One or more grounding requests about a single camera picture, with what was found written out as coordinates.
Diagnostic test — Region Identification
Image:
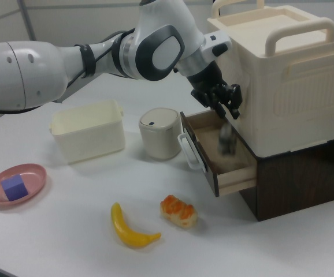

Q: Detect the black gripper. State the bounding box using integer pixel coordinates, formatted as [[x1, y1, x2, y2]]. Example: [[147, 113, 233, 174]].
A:
[[187, 62, 242, 120]]

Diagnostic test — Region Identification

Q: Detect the small panda toy figure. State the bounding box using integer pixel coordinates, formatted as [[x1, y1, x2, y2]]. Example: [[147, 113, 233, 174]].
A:
[[217, 123, 239, 155]]

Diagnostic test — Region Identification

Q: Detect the dark wood drawer cabinet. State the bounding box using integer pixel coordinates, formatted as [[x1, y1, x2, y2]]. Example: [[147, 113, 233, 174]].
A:
[[209, 98, 334, 222]]

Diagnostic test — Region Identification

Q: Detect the orange glazed toy bread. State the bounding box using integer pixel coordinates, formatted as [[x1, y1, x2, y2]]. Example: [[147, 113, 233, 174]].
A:
[[159, 194, 198, 229]]

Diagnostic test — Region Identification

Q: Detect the yellow toy banana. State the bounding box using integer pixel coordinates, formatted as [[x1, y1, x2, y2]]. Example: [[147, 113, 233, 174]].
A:
[[110, 201, 162, 248]]

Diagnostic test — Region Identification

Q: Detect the cream plastic storage box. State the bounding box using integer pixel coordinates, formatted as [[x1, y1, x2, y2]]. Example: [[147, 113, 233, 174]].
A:
[[206, 0, 334, 158]]

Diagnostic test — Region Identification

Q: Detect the small cream lidded trash can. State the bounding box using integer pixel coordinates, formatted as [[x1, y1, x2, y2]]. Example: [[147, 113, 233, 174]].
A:
[[138, 108, 182, 161]]

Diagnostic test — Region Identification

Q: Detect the cream open plastic bin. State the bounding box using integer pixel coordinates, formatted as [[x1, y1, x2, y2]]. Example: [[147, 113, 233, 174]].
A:
[[49, 99, 127, 165]]

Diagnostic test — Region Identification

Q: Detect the pink plastic plate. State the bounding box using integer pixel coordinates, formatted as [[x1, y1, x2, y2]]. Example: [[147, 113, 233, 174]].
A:
[[0, 163, 47, 206]]

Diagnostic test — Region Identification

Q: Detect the purple foam cube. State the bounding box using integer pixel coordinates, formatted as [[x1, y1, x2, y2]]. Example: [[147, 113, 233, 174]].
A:
[[0, 174, 29, 201]]

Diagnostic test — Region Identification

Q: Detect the wooden drawer with white handle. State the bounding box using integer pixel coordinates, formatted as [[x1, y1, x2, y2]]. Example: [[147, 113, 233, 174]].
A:
[[177, 108, 257, 197]]

